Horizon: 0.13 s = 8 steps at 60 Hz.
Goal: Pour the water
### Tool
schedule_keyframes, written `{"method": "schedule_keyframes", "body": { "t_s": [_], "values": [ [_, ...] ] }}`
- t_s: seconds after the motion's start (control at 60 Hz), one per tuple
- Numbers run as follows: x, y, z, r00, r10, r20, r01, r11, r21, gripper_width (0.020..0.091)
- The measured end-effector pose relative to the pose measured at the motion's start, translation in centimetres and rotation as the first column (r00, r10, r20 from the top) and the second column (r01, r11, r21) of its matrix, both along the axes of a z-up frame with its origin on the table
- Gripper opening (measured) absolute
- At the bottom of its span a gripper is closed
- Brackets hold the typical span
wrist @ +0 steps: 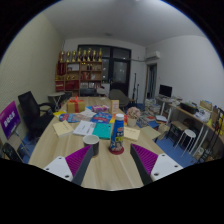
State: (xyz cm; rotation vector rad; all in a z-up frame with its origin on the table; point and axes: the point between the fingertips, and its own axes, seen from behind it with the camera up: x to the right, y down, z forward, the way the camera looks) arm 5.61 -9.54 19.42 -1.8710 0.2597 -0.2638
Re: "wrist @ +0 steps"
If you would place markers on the purple sign board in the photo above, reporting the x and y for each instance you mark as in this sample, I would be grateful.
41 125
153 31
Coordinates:
9 120

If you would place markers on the cluttered wooden side desk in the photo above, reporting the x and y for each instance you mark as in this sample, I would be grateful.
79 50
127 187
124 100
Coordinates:
196 115

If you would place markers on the pink rectangular box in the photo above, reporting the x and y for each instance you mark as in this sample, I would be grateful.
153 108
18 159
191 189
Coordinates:
100 108

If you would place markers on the flat round red coaster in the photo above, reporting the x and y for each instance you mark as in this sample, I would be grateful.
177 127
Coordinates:
116 152

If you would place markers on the black computer monitor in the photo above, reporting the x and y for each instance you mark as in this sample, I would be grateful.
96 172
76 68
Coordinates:
165 90

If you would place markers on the yellow gift box red ribbon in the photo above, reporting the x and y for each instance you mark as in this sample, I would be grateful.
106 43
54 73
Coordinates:
76 106

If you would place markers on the black office chair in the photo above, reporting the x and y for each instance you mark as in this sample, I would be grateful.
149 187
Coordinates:
31 115

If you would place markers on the wooden shelf unit with trophies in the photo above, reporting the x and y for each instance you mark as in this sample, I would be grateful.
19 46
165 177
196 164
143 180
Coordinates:
79 75

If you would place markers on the teal notebook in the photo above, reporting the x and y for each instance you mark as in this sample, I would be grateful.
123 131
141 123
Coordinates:
102 130

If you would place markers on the dark glass door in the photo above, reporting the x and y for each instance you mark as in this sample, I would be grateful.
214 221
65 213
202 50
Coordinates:
120 70

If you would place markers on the potted pink flowers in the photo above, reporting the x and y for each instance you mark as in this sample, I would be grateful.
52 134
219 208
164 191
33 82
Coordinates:
133 113

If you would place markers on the blue labelled drink bottle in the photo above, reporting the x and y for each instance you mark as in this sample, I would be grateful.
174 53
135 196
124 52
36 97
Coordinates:
117 135

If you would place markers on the grey upholstered chair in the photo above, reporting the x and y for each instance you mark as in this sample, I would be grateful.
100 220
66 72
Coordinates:
118 96

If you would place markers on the pile of books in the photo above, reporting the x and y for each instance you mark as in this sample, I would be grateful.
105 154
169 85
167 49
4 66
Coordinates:
153 107

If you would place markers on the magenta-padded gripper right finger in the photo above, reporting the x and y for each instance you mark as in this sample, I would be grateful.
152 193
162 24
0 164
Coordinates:
160 166

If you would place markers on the small round side table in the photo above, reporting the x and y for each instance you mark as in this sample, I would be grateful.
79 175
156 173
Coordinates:
56 96

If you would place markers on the white air conditioner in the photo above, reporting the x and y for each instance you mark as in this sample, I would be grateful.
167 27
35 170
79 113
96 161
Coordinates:
152 55

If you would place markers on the blue colourful book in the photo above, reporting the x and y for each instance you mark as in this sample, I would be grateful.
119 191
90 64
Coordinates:
101 117

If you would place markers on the dark grey cup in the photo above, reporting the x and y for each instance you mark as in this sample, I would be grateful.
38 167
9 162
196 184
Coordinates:
91 141

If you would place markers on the tan upright card box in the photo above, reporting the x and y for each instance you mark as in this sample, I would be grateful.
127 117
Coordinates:
114 106

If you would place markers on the pale yellow envelope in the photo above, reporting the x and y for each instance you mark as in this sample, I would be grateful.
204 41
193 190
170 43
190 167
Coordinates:
132 133
62 128

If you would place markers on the white round stool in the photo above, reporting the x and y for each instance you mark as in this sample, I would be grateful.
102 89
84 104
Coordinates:
189 133

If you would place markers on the brown wooden stool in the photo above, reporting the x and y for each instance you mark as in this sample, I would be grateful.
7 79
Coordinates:
176 125

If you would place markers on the blue patterned packet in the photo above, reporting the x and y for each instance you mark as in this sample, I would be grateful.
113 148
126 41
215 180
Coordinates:
71 117

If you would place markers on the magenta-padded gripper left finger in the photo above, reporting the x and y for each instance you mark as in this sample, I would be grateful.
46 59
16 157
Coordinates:
62 166

